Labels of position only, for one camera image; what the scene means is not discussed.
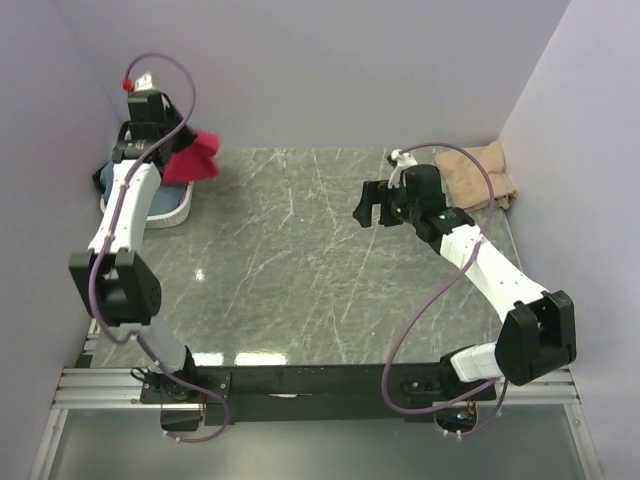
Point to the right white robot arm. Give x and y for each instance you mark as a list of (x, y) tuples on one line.
[(538, 332)]

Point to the white laundry basket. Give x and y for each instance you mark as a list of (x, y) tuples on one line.
[(158, 222)]

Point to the black garment in basket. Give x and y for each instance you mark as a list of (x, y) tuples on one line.
[(97, 181)]

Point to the aluminium frame rail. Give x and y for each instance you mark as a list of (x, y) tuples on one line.
[(107, 382)]

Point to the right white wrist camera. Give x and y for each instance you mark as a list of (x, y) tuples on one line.
[(400, 162)]

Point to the red t shirt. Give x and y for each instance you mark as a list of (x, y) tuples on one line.
[(194, 163)]

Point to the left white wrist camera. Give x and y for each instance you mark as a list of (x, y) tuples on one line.
[(143, 83)]

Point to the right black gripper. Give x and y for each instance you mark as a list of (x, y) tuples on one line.
[(379, 201)]

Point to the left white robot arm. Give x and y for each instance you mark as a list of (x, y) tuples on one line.
[(116, 286)]

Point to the beige folded t shirt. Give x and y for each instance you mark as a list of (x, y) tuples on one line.
[(467, 188)]

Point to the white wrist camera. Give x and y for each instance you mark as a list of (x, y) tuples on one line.
[(400, 162), (143, 83)]

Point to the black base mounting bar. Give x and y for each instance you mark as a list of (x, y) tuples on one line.
[(333, 392)]

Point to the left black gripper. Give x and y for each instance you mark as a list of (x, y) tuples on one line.
[(176, 132)]

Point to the teal blue t shirt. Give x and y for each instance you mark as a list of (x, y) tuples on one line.
[(166, 199)]

